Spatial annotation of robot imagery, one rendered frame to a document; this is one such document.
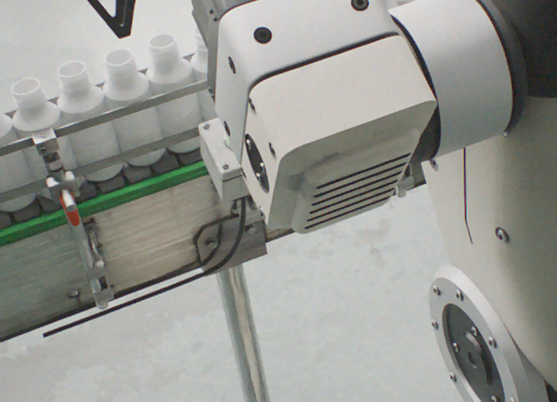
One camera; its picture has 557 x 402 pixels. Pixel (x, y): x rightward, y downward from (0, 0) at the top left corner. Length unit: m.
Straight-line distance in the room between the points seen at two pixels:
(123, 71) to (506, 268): 0.72
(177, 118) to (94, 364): 1.26
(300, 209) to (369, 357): 1.88
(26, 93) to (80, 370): 1.33
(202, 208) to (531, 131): 0.87
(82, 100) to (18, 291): 0.28
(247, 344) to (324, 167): 1.19
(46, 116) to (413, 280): 1.44
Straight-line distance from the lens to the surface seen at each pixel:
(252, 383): 1.79
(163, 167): 1.43
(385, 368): 2.43
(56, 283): 1.47
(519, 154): 0.67
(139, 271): 1.50
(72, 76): 1.34
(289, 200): 0.58
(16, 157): 1.38
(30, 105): 1.34
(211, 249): 1.51
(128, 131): 1.39
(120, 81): 1.35
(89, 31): 3.78
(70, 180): 1.30
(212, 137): 1.27
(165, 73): 1.37
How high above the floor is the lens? 1.87
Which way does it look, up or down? 40 degrees down
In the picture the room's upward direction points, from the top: 9 degrees counter-clockwise
